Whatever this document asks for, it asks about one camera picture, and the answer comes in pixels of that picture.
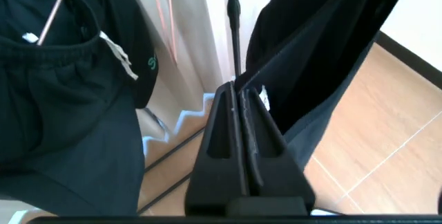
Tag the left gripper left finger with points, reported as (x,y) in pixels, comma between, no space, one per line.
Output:
(214,182)

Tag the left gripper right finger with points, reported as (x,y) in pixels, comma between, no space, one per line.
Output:
(276,179)

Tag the pink clothes hanger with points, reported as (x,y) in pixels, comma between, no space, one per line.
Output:
(172,16)
(51,16)

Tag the black shorts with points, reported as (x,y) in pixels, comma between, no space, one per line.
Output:
(69,130)

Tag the black clothes rack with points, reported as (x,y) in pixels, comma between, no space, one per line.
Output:
(233,9)

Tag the black garment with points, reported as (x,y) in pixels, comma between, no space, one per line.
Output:
(310,44)

